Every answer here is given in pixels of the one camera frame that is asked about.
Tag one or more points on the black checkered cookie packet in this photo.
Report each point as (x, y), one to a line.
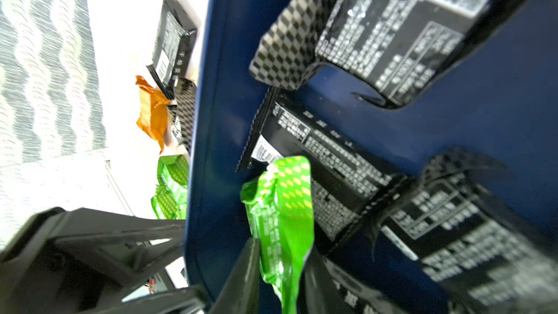
(397, 47)

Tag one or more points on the black packet box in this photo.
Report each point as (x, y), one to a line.
(467, 241)

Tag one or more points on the green cookie packet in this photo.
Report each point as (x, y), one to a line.
(171, 191)
(280, 214)

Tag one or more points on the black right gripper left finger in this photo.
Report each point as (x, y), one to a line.
(241, 293)

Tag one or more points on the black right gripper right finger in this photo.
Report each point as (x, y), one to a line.
(318, 293)

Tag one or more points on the orange cookie packet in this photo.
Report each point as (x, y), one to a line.
(153, 118)

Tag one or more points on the dark cookie packet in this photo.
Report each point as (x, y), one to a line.
(183, 112)

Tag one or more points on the dark blue storage box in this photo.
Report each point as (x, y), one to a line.
(501, 102)

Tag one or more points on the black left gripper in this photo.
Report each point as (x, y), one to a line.
(90, 261)

